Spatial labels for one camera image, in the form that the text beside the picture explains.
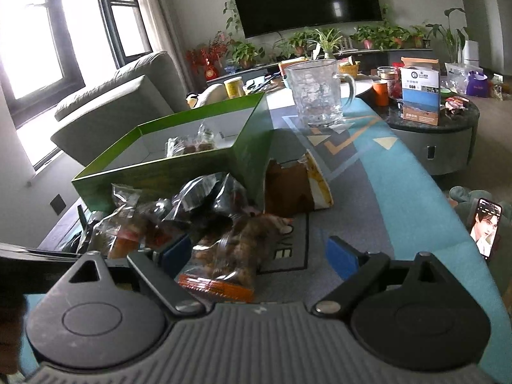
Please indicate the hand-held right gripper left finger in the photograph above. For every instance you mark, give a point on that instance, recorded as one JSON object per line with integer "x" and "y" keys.
{"x": 178, "y": 256}

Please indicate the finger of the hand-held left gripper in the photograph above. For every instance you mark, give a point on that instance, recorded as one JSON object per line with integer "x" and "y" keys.
{"x": 40, "y": 256}
{"x": 83, "y": 218}

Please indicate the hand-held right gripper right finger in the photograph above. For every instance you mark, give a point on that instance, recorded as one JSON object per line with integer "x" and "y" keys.
{"x": 342, "y": 256}

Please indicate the green cardboard box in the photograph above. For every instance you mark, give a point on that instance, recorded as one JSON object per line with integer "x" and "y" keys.
{"x": 160, "y": 176}

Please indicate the clear packet of brown snacks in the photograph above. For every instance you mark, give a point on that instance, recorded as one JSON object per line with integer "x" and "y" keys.
{"x": 192, "y": 146}

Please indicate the person's left forearm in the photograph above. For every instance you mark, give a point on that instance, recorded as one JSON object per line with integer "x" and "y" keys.
{"x": 8, "y": 336}

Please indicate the crumpled clear packet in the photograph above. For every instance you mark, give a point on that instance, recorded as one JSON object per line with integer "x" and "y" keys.
{"x": 126, "y": 200}

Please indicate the red orange snack packet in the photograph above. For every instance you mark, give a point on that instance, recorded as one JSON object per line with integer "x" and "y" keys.
{"x": 128, "y": 240}

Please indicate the gold brown snack packet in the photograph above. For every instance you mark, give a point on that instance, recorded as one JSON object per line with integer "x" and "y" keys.
{"x": 288, "y": 188}

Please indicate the grey armchair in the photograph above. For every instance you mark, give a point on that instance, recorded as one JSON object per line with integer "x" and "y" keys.
{"x": 112, "y": 104}

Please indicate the dark round side table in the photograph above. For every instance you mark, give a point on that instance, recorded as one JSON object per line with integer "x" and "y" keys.
{"x": 440, "y": 148}

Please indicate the smartphone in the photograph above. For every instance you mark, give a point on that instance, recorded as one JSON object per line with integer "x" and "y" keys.
{"x": 486, "y": 228}

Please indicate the clear glass mug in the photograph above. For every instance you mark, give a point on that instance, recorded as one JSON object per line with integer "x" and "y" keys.
{"x": 316, "y": 96}

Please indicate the orange cup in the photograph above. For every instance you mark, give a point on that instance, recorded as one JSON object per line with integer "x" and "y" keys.
{"x": 380, "y": 94}

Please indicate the white round table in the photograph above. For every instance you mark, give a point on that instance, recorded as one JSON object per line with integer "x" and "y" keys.
{"x": 362, "y": 86}

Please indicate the yellow can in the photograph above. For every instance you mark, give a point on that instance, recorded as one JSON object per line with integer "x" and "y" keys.
{"x": 234, "y": 88}

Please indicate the white printed box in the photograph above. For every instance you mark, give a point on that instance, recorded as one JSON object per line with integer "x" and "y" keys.
{"x": 420, "y": 92}

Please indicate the large black-framed window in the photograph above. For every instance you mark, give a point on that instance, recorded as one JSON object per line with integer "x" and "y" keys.
{"x": 36, "y": 40}

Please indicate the red ornament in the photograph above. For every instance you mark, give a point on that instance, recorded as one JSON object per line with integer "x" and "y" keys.
{"x": 211, "y": 72}

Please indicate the wicker basket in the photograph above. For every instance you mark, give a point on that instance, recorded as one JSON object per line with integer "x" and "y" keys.
{"x": 348, "y": 68}

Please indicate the small clear cup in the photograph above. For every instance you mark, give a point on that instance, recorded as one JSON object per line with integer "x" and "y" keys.
{"x": 388, "y": 72}

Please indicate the orange box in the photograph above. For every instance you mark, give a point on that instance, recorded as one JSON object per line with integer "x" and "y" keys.
{"x": 290, "y": 64}

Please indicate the narrow black-framed window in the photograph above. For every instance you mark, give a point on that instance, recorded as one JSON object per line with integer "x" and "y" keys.
{"x": 128, "y": 20}

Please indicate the light curtain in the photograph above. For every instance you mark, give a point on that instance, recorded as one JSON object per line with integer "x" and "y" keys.
{"x": 160, "y": 28}

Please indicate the red flowering plant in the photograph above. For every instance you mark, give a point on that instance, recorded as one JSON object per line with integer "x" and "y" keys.
{"x": 208, "y": 50}

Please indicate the potted green plant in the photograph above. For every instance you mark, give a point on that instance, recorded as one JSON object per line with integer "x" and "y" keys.
{"x": 366, "y": 36}
{"x": 244, "y": 54}
{"x": 298, "y": 42}
{"x": 394, "y": 36}

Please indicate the spider plant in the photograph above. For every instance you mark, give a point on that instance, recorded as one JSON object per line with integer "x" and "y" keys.
{"x": 328, "y": 42}

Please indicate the purple bag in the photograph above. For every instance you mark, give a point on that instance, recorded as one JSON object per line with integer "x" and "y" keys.
{"x": 476, "y": 84}

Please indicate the white humidifier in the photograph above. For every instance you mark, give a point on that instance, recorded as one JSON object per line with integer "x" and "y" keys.
{"x": 471, "y": 52}

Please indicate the peace lily plant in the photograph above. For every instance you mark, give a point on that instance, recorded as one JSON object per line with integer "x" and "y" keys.
{"x": 452, "y": 32}

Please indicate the black wall socket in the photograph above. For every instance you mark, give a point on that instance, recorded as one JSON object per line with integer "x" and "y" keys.
{"x": 58, "y": 204}

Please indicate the black wall television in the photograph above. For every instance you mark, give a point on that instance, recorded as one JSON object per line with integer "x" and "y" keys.
{"x": 304, "y": 0}

